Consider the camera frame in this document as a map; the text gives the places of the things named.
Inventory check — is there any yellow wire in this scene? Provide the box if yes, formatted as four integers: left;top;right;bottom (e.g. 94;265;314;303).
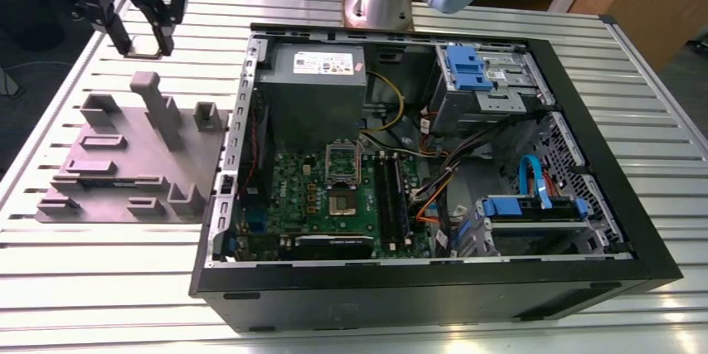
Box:
360;70;405;134

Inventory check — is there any metal socket cover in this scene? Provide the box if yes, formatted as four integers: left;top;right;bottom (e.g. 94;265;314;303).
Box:
325;140;361;189

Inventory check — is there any grey parts rack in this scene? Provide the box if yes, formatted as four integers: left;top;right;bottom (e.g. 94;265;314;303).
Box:
33;71;233;225

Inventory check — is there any black RAM slot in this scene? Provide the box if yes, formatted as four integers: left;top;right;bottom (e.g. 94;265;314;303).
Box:
373;153;398;247
386;153;414;247

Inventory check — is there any blue plastic drive latch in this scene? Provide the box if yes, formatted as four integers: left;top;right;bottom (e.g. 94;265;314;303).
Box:
445;45;494;93

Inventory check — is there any green RAM stick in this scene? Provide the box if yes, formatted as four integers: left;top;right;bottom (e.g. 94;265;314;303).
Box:
76;178;140;189

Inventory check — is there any black wire bundle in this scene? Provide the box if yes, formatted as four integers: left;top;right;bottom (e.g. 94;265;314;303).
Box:
412;114;542;201

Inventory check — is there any hard disk in blue carrier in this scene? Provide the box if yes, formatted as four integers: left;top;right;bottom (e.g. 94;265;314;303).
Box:
476;196;590;225

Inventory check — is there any wooden cabinet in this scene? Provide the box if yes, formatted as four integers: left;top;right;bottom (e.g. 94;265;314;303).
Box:
568;0;708;71

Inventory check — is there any CPU socket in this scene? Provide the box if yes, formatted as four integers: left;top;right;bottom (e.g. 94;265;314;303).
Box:
325;190;360;218

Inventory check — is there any silver metal drive cage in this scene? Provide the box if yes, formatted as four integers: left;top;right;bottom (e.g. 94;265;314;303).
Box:
430;42;557;135

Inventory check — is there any green motherboard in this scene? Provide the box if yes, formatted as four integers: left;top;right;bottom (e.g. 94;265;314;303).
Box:
237;138;438;262

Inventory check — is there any blue flat wire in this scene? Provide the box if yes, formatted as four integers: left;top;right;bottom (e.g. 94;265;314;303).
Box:
517;154;556;211

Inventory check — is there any orange wire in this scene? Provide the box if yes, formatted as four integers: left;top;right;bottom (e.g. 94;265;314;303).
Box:
413;200;445;227

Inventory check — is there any silver metal disk bay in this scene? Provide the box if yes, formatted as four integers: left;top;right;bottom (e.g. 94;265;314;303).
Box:
457;194;632;258

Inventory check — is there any grey power supply unit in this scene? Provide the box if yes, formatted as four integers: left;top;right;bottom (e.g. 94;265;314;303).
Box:
256;44;369;152

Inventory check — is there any black graphics card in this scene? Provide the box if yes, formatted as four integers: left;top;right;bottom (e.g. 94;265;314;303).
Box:
281;232;376;262

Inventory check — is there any metal locking lever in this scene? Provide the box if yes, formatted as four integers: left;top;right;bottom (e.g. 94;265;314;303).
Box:
357;137;366;192

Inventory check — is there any black PC case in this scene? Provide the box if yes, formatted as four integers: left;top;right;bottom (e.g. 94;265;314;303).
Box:
188;22;685;334

